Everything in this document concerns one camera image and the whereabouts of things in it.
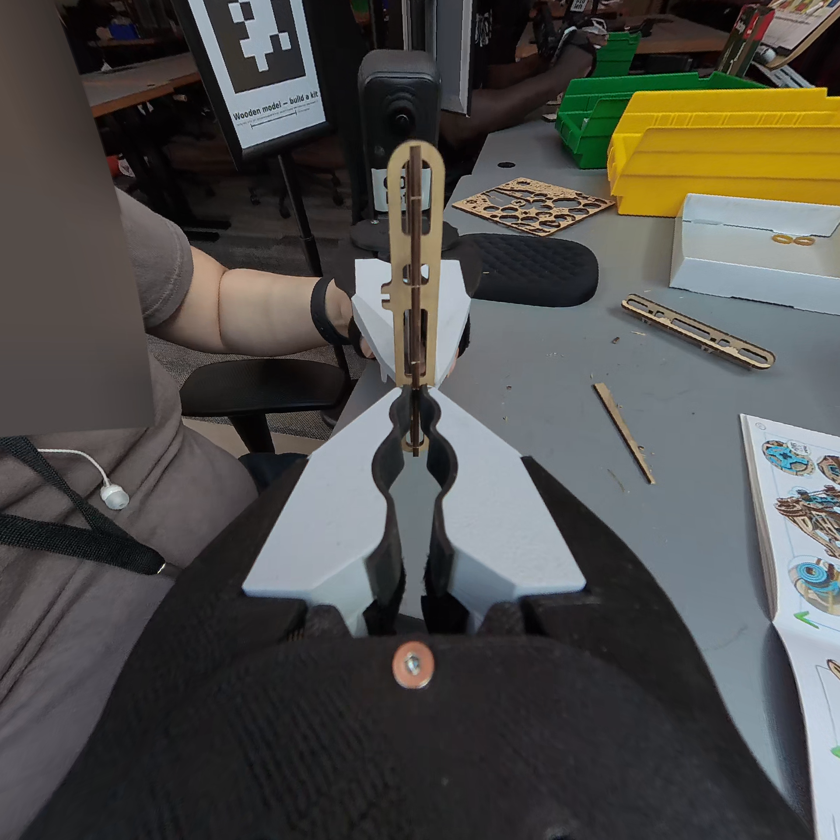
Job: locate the white earbud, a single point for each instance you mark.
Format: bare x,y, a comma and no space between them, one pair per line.
116,497

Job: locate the white cardboard box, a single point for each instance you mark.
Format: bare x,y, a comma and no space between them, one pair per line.
741,275

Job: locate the brown desk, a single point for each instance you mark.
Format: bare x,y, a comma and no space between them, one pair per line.
144,79

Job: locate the plain wooden stick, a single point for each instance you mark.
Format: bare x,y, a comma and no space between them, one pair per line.
623,430

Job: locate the another person's forearm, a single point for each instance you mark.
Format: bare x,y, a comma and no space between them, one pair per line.
525,85

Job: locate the marker tag sign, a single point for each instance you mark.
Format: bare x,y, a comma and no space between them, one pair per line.
275,111

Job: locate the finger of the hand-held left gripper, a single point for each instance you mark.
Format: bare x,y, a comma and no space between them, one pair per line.
449,308
374,295

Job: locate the green plastic bin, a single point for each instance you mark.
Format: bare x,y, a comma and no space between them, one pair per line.
617,56
604,141

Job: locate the black armrest office chair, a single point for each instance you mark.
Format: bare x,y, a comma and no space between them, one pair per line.
262,387

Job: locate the person's left forearm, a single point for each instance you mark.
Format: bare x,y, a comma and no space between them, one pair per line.
262,308

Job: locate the yellow plastic bin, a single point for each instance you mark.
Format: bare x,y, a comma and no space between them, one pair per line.
722,177

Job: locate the wooden sheet with cutouts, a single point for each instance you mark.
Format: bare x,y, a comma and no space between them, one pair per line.
469,204

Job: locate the oval-ended slotted wooden strip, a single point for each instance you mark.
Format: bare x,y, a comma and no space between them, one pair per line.
394,216

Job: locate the person's left hand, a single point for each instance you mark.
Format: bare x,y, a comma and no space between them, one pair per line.
348,321

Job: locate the instruction poster board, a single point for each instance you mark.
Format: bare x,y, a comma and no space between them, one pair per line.
810,26

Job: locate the person's grey shirt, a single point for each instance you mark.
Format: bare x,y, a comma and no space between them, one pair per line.
98,656

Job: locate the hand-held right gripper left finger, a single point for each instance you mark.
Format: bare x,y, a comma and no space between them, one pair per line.
321,525

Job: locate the black sign pole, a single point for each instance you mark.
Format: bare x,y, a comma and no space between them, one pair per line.
299,210

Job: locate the black model kit box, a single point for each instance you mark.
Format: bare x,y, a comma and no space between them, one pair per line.
745,39

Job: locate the notched wooden rail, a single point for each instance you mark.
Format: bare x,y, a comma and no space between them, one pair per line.
631,306

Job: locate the open instruction booklet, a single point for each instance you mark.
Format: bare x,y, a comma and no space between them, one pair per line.
787,538

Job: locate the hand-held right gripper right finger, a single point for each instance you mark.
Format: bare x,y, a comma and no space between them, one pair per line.
505,518

